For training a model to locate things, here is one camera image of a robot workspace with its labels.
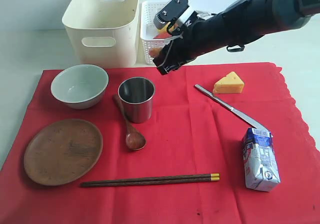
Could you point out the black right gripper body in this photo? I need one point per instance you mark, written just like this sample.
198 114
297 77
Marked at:
203 37

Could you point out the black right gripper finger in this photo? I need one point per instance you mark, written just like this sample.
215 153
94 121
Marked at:
165 66
163 58

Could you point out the breaded chicken nugget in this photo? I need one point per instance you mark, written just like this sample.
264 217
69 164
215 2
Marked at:
154 52

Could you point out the red sausage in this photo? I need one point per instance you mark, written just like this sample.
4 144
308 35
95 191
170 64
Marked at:
162 35

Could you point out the yellow cheese wedge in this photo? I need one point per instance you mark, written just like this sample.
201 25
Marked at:
230 84

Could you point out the blue white milk carton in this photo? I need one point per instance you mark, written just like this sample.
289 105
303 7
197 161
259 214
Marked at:
261 169

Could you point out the stainless steel cup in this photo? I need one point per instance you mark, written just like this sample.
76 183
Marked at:
136 95

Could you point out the white perforated plastic basket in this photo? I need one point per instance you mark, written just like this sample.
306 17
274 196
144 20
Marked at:
148 30

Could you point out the large cream plastic bin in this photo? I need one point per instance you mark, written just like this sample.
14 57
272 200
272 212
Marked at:
103 32

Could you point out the wooden spoon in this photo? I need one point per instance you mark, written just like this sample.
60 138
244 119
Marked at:
134 139

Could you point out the white ceramic bowl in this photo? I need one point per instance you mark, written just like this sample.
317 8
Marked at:
80 86

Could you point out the red tablecloth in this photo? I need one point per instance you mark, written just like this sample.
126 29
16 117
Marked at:
188 133

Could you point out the silver table knife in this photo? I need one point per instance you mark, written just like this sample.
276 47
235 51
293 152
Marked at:
232 109

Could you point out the upper wooden chopstick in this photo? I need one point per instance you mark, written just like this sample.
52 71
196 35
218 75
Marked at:
157 178

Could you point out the round wooden plate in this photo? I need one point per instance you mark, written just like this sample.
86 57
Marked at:
63 152

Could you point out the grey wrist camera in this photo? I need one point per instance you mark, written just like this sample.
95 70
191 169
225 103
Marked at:
175 12

